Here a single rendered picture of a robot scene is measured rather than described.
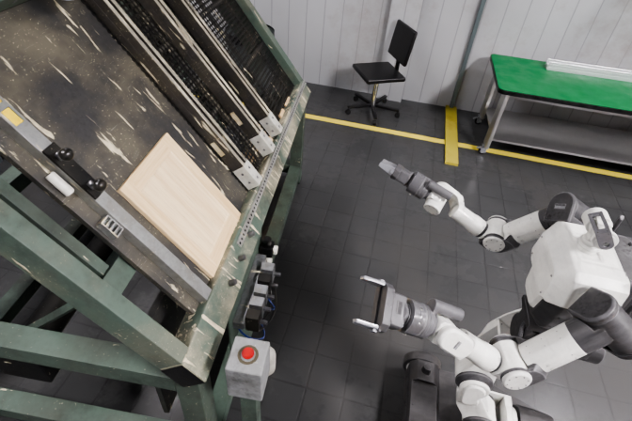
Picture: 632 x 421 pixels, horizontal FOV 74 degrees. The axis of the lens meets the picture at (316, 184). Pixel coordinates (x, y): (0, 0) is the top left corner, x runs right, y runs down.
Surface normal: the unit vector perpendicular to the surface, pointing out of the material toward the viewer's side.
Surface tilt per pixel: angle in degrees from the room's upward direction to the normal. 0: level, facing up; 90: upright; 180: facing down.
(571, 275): 61
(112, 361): 0
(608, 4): 90
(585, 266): 0
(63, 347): 0
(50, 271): 90
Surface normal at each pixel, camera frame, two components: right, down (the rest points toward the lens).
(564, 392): 0.07, -0.78
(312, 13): -0.24, 0.59
